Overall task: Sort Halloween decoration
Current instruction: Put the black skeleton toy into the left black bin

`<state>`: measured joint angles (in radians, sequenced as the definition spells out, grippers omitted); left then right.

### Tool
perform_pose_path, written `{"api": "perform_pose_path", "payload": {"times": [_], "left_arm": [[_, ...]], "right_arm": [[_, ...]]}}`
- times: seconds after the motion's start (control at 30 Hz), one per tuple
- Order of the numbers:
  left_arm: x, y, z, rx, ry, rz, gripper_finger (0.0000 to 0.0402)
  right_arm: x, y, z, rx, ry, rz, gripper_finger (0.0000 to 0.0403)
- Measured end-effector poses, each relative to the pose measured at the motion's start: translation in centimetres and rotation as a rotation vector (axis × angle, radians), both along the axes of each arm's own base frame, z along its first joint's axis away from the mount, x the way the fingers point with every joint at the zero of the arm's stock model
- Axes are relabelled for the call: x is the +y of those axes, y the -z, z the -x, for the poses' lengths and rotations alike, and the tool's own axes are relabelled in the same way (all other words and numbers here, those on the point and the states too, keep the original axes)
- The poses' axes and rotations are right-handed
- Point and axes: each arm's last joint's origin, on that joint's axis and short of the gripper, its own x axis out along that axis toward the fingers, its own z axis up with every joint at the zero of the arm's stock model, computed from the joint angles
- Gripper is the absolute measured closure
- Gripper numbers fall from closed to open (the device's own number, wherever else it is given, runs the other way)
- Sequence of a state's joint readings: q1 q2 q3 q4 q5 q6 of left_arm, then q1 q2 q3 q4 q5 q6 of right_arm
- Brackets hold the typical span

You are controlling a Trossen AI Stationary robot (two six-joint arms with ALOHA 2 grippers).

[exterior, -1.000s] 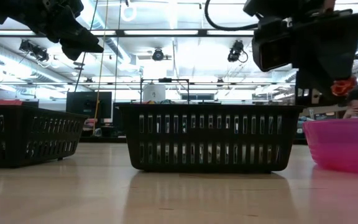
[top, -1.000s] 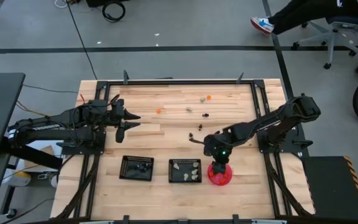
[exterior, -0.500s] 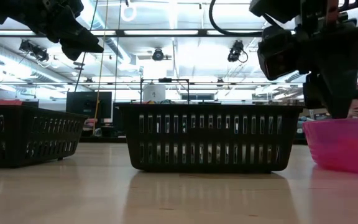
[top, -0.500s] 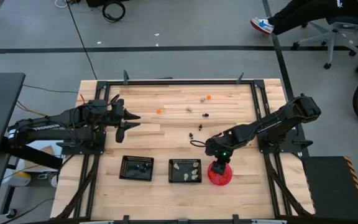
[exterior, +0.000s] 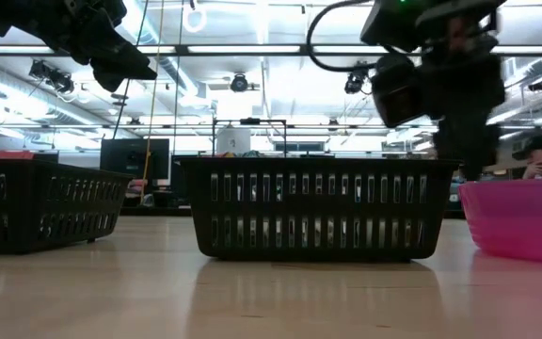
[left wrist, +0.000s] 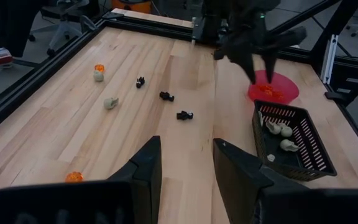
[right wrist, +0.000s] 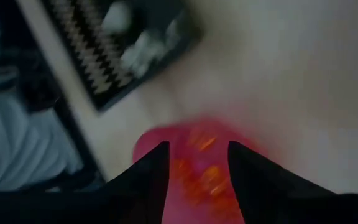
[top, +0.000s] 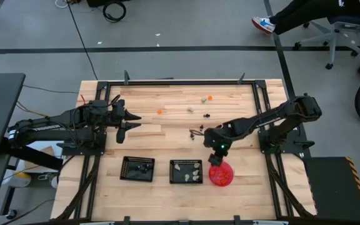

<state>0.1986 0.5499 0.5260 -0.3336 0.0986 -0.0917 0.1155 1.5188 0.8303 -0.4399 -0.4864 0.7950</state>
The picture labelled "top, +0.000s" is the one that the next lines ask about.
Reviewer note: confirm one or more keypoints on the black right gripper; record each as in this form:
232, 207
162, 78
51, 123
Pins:
219, 140

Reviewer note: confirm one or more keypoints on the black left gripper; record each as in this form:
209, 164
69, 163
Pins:
117, 115

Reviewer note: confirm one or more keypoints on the beige plastic skull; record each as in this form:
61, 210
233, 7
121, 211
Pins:
203, 99
195, 178
187, 177
177, 167
196, 165
195, 172
190, 109

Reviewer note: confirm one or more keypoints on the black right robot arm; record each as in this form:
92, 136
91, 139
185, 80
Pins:
261, 120

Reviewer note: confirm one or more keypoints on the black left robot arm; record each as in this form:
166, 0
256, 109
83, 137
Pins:
52, 125

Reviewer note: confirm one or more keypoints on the pink translucent plastic bowl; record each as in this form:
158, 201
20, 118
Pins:
230, 170

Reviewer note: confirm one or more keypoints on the black slotted plastic basket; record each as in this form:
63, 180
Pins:
183, 173
130, 175

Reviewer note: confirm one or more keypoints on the black box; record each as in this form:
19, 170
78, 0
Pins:
105, 2

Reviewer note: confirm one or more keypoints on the white blue red sneaker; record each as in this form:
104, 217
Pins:
262, 25

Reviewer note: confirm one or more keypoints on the black hazard-striped platform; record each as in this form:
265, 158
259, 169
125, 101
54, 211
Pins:
333, 187

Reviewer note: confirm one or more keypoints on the white yellow round container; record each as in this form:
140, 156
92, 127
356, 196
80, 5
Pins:
20, 180

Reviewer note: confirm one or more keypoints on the grey office chair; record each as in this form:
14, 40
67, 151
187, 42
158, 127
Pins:
334, 37

